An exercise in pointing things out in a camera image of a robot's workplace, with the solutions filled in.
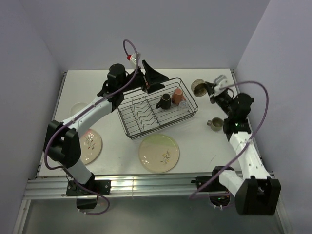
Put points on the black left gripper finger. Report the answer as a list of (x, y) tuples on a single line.
[(155, 87), (152, 76)]

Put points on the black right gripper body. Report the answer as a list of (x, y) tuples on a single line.
[(224, 100)]

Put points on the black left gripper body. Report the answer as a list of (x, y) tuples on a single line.
[(138, 81)]

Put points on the beige small bowl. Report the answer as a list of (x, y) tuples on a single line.
[(198, 88)]

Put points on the dark brown mug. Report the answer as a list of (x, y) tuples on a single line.
[(165, 102)]

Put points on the grey-green ceramic cup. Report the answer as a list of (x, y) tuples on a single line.
[(216, 124)]

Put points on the pink ceramic mug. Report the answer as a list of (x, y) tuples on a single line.
[(177, 96)]

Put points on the clear glass cup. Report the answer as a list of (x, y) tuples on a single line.
[(183, 106)]

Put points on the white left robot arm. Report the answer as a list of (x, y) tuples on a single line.
[(62, 141)]

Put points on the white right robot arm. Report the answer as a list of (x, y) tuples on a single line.
[(245, 177)]

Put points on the orange and white bowl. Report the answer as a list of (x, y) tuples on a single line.
[(77, 107)]

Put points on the green and cream plate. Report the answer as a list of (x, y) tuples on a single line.
[(158, 153)]

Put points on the pink and cream plate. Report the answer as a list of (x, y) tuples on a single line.
[(91, 145)]

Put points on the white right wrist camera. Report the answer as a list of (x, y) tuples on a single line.
[(220, 83)]

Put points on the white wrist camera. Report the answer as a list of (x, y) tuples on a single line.
[(133, 59), (220, 83)]

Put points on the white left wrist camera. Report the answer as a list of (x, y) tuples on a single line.
[(133, 59)]

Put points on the dark wire dish rack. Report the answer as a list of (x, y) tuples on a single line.
[(139, 116)]

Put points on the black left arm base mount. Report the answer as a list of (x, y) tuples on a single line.
[(89, 196)]

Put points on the aluminium frame rail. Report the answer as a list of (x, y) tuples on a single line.
[(121, 185)]

